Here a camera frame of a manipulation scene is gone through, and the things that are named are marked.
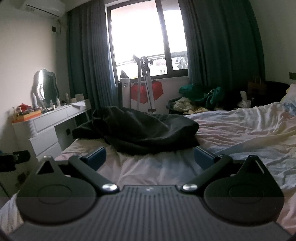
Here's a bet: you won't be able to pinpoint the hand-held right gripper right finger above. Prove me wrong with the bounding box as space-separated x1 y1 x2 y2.
181 146 264 193

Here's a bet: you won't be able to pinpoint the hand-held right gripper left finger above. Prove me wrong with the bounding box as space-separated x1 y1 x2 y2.
36 146 119 193

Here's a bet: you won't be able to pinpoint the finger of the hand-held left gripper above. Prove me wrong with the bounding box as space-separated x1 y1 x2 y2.
13 150 31 164

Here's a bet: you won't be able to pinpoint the black garment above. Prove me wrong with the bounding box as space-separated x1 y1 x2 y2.
72 106 200 156

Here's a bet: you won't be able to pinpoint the pale yellow clothes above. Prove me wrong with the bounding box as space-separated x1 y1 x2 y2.
173 97 195 112

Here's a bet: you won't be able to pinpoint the green clothes pile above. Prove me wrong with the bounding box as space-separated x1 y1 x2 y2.
179 84 225 108

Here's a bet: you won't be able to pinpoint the white dressing table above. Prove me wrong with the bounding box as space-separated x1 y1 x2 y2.
13 98 92 158

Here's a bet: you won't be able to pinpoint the orange tray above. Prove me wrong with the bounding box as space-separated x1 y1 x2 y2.
12 109 42 123

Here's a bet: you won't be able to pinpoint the pale wrinkled bed duvet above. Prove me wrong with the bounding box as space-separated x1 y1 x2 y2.
0 102 296 234

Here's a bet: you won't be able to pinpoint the white and black appliance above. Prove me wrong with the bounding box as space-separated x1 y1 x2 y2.
117 77 131 108

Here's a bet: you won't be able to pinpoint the white plastic bag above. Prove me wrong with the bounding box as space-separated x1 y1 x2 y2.
236 91 251 107

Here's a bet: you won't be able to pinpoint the wavy framed mirror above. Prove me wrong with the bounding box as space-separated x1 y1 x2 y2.
31 69 59 108

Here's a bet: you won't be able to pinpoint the red cloth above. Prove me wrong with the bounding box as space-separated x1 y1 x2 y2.
131 80 163 104

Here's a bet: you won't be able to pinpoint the brown paper bag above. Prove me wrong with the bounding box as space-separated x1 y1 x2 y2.
248 75 266 95

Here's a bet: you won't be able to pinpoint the dark green curtain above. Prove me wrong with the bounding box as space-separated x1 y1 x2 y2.
67 0 121 121
179 0 265 109

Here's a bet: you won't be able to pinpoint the dark framed window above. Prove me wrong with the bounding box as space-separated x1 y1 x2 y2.
105 0 189 78

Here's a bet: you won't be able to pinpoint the white air conditioner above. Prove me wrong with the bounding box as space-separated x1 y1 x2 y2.
18 0 65 18

